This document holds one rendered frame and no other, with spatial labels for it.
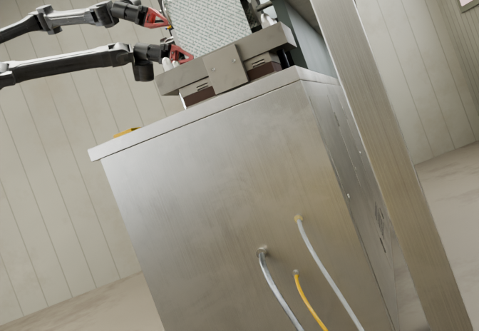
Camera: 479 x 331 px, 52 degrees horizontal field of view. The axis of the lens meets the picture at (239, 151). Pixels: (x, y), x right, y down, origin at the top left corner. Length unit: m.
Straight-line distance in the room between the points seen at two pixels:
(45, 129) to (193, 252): 3.37
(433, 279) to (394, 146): 0.21
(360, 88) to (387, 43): 4.16
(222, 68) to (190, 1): 0.36
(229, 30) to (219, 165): 0.47
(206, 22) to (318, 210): 0.71
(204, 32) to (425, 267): 1.08
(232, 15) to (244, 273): 0.79
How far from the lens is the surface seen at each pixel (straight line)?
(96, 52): 1.69
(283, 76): 1.30
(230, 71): 1.38
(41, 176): 4.68
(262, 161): 1.33
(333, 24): 0.78
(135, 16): 1.79
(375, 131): 0.77
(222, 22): 1.62
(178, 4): 1.69
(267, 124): 1.31
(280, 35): 1.37
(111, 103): 4.57
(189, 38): 1.65
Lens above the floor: 0.76
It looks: 1 degrees down
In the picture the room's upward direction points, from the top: 20 degrees counter-clockwise
